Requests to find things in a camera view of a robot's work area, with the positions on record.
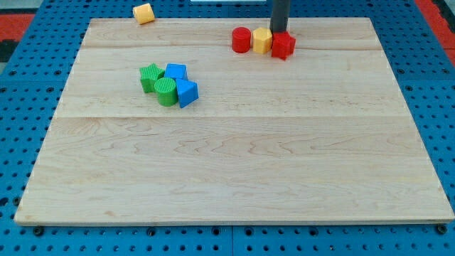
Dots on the yellow hexagon block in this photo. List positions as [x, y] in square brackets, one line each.
[262, 40]

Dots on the blue triangle block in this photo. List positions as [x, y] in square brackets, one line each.
[187, 92]

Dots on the green cylinder block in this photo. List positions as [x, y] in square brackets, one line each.
[166, 91]

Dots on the blue cube block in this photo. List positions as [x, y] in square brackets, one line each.
[176, 71]

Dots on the red cylinder block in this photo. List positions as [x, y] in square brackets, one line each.
[241, 39]

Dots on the green star block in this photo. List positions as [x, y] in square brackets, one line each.
[149, 75]

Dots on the light wooden board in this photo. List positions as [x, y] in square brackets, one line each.
[322, 138]

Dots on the red star block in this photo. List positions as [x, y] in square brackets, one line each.
[283, 45]

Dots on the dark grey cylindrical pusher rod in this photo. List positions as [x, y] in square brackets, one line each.
[280, 15]

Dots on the yellow block lying sideways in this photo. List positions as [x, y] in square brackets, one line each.
[143, 13]

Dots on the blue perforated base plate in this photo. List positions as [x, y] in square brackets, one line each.
[35, 76]

